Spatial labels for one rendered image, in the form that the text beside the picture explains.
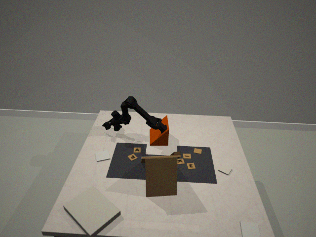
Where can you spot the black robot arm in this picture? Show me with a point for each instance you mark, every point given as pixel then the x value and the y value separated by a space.
pixel 125 118

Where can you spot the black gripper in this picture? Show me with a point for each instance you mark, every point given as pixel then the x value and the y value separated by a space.
pixel 108 124

